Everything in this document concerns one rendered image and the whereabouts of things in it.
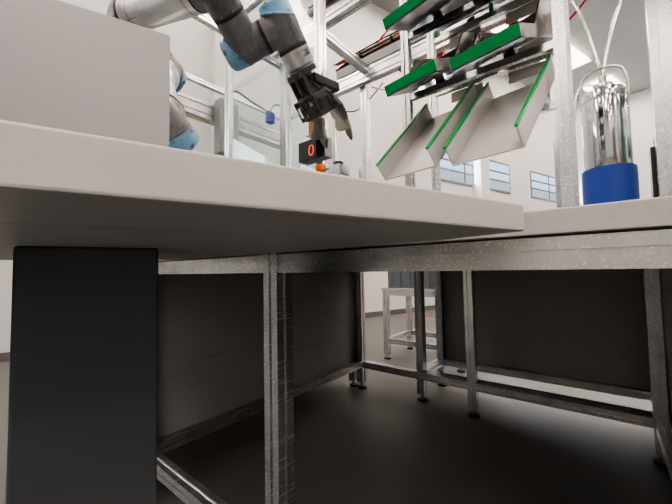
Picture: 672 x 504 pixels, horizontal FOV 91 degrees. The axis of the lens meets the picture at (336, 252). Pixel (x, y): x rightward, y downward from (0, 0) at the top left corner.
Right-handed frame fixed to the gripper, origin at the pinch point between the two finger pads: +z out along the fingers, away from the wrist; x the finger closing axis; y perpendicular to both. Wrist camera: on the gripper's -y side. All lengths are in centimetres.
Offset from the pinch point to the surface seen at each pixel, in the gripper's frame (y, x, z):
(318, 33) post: -41, -18, -28
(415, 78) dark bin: 5.0, 28.0, -8.1
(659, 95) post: -100, 78, 46
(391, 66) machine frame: -133, -37, 0
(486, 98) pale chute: -5.2, 38.2, 2.9
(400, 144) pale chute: 8.3, 21.4, 3.6
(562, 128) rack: 5, 52, 10
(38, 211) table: 74, 32, -19
